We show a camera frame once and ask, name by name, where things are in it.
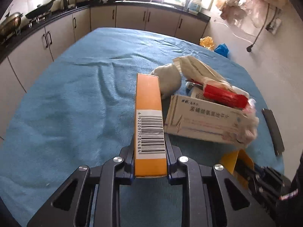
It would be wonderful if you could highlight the row of grey cabinet doors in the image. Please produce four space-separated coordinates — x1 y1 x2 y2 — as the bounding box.
0 5 210 142

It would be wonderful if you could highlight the bundle of hanging plastic bags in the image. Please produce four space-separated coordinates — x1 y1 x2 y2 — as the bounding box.
216 0 282 29

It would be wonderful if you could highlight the blue plastic bag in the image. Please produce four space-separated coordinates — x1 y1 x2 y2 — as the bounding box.
214 43 230 58

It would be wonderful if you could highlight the blue fleece blanket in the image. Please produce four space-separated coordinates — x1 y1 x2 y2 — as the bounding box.
0 27 284 227

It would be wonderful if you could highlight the small white carton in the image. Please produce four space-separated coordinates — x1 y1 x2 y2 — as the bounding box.
186 80 205 98

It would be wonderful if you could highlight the crumpled clear plastic wrapper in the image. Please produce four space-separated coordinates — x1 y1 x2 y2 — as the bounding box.
233 85 260 147

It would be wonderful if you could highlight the white medicine box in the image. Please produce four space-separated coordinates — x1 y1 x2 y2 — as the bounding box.
164 94 249 146

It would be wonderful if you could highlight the black chair backrest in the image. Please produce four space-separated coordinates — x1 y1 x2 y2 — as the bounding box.
262 108 285 156

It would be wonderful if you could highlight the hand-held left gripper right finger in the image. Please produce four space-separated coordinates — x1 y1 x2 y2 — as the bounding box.
165 134 277 227

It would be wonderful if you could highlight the white plastic wrapper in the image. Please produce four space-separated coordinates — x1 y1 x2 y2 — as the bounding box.
172 55 233 88

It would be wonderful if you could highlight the black frying pan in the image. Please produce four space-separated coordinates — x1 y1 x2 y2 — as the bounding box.
25 0 61 19

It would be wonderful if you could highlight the black power cable with plug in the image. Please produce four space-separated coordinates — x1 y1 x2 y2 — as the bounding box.
246 7 278 52

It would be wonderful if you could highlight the yellow plastic bag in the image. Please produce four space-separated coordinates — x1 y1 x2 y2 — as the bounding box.
199 36 216 51

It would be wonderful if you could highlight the orange barcode box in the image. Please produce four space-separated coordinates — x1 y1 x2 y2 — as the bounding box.
134 73 167 178

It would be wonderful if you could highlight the yellow packet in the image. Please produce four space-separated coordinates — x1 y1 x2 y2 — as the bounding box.
220 149 255 188

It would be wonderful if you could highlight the gas stove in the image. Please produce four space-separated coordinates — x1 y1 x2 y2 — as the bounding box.
14 14 52 32

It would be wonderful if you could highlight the red snack packet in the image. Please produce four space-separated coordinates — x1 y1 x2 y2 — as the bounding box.
203 82 249 110

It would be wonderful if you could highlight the black kitchen countertop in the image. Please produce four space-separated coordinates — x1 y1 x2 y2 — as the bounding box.
0 0 211 64

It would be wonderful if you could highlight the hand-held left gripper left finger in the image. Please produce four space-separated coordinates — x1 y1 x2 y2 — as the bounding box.
27 144 135 227

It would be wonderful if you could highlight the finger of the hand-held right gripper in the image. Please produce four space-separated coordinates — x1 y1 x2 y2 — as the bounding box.
233 155 261 191

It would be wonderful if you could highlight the steel wok with lid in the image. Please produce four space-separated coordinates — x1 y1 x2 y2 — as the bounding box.
0 12 23 37

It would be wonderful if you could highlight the utensil holder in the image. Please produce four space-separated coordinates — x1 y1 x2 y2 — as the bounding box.
185 0 201 13

